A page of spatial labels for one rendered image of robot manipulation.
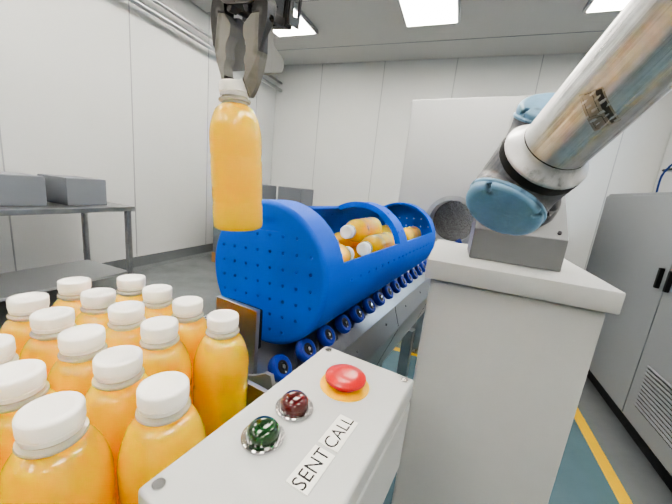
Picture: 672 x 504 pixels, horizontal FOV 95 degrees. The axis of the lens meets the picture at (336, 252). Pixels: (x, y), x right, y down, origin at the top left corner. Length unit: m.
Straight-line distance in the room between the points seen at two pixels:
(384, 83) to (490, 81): 1.64
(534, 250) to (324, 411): 0.58
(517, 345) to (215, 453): 0.58
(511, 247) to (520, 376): 0.25
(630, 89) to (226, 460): 0.46
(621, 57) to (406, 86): 5.53
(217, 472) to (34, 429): 0.13
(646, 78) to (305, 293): 0.49
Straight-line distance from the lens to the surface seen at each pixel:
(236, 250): 0.65
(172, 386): 0.31
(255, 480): 0.23
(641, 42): 0.42
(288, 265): 0.57
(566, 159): 0.49
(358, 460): 0.24
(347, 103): 6.11
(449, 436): 0.82
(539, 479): 0.86
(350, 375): 0.29
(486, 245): 0.73
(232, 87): 0.47
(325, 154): 6.08
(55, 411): 0.32
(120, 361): 0.36
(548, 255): 0.75
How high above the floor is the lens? 1.27
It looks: 12 degrees down
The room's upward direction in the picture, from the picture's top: 6 degrees clockwise
